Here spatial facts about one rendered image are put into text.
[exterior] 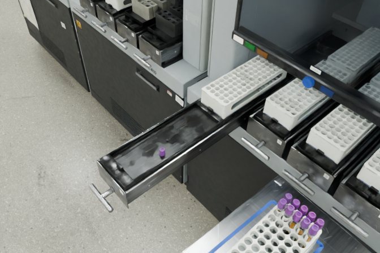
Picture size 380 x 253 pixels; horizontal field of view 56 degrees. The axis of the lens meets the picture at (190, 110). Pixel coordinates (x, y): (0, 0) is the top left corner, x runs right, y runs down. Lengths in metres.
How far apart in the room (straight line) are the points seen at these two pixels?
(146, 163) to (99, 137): 1.18
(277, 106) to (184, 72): 0.43
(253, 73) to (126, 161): 0.47
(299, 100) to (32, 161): 1.49
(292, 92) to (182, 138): 0.35
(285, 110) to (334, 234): 0.35
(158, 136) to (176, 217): 0.83
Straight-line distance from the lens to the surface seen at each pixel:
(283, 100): 1.07
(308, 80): 0.94
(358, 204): 1.00
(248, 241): 0.77
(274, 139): 1.04
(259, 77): 1.11
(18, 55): 2.89
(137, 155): 0.96
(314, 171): 1.02
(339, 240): 0.88
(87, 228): 1.80
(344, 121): 1.05
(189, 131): 1.01
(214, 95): 1.03
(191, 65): 1.34
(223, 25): 1.13
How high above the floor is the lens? 1.56
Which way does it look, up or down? 45 degrees down
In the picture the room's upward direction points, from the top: 2 degrees clockwise
